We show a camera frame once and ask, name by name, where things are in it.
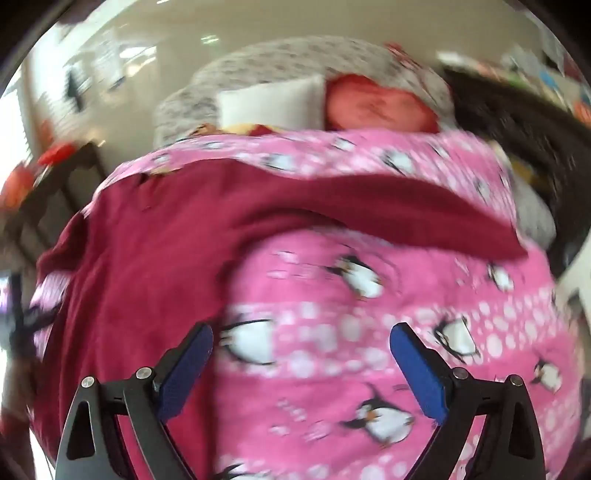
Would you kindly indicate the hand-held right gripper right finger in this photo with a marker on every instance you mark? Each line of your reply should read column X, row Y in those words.
column 418, row 374

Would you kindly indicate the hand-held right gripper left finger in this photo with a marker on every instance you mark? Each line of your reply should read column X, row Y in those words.
column 184, row 369

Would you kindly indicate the maroon garment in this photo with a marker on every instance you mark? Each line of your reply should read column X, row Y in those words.
column 138, row 254

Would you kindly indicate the pink penguin print blanket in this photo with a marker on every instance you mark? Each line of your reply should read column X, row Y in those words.
column 351, row 323

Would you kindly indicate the dark wooden table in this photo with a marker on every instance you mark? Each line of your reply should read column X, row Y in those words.
column 60, row 203

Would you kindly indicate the red packet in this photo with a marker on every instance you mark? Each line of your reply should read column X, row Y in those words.
column 57, row 153

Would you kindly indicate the grey cushion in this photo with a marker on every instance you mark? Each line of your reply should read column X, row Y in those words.
column 533, row 212

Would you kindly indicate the orange yellow cloth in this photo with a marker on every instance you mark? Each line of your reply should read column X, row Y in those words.
column 244, row 128

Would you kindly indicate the dark wooden furniture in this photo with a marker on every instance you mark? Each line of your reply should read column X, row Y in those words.
column 517, row 129

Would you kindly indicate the red heart pillow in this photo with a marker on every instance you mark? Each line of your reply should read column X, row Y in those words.
column 374, row 106

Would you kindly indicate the white pillow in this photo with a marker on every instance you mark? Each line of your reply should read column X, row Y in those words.
column 272, row 99

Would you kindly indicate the floral pillow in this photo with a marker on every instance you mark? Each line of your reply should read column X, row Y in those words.
column 277, row 57

